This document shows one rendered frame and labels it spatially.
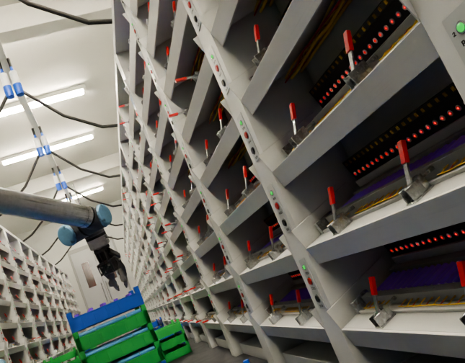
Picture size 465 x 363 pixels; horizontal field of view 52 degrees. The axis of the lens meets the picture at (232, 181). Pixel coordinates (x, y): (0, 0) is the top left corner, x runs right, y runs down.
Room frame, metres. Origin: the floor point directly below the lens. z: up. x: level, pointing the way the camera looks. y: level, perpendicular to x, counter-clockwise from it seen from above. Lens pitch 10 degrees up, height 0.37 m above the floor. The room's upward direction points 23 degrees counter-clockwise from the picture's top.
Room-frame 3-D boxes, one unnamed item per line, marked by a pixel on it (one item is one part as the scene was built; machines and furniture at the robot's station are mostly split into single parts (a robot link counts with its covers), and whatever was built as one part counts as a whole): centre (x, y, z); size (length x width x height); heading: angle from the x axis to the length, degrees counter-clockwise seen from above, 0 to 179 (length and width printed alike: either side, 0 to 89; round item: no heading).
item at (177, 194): (2.52, 0.23, 0.88); 0.20 x 0.09 x 1.75; 107
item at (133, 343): (2.06, 0.71, 0.28); 0.30 x 0.20 x 0.08; 114
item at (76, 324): (2.06, 0.71, 0.44); 0.30 x 0.20 x 0.08; 114
